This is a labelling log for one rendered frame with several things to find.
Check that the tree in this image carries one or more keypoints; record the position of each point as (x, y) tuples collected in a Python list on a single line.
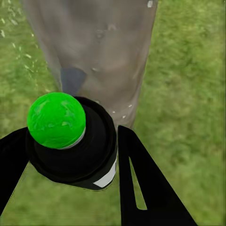
[(112, 36)]

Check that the pesticide atomizer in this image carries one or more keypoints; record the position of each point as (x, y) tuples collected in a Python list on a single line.
[(72, 140)]

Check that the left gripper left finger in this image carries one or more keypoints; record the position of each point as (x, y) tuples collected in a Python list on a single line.
[(13, 160)]

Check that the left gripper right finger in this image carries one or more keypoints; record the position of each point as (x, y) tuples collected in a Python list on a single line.
[(164, 207)]

